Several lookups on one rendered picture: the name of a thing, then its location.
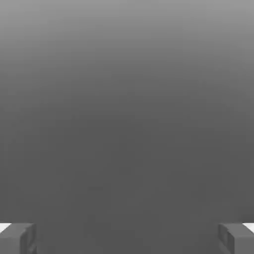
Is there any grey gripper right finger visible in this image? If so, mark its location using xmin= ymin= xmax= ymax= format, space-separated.
xmin=217 ymin=222 xmax=254 ymax=254

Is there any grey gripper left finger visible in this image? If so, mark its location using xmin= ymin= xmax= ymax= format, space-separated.
xmin=0 ymin=222 xmax=38 ymax=254

